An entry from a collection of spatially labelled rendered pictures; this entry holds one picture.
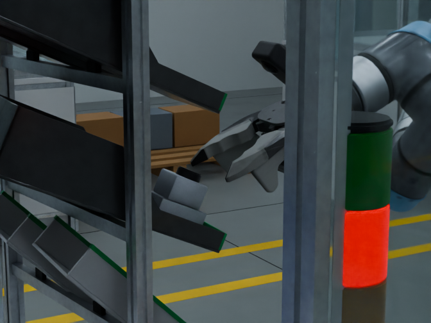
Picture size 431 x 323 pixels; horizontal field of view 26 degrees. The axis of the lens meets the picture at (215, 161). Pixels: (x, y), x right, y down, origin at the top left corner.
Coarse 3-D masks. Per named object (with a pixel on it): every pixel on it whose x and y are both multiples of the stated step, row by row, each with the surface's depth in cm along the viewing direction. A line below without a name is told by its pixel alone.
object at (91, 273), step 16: (64, 224) 110; (48, 240) 110; (64, 240) 111; (80, 240) 112; (48, 256) 104; (64, 256) 111; (80, 256) 112; (96, 256) 99; (64, 272) 99; (80, 272) 99; (96, 272) 100; (112, 272) 101; (80, 288) 99; (96, 288) 100; (112, 288) 101; (112, 304) 101; (160, 304) 104; (160, 320) 104; (176, 320) 105
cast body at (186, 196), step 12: (180, 168) 109; (168, 180) 108; (180, 180) 107; (192, 180) 109; (156, 192) 110; (168, 192) 107; (180, 192) 108; (192, 192) 108; (204, 192) 109; (168, 204) 107; (180, 204) 108; (192, 204) 109; (180, 216) 108; (192, 216) 109; (204, 216) 110
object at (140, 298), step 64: (128, 0) 92; (0, 64) 120; (128, 64) 94; (128, 128) 96; (0, 192) 124; (128, 192) 97; (0, 256) 88; (128, 256) 99; (0, 320) 89; (128, 320) 101
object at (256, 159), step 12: (276, 132) 111; (264, 144) 109; (252, 156) 108; (264, 156) 108; (276, 156) 111; (240, 168) 108; (252, 168) 108; (264, 168) 110; (276, 168) 111; (228, 180) 107; (264, 180) 110; (276, 180) 111
